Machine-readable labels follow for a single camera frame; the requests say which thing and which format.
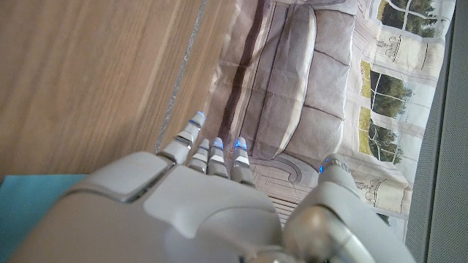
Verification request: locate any printed sofa room backdrop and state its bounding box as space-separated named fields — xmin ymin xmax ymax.
xmin=199 ymin=0 xmax=458 ymax=242

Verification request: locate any blue sticky note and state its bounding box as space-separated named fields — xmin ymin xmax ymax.
xmin=0 ymin=174 xmax=88 ymax=262

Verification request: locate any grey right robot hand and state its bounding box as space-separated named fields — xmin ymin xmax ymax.
xmin=7 ymin=111 xmax=418 ymax=263

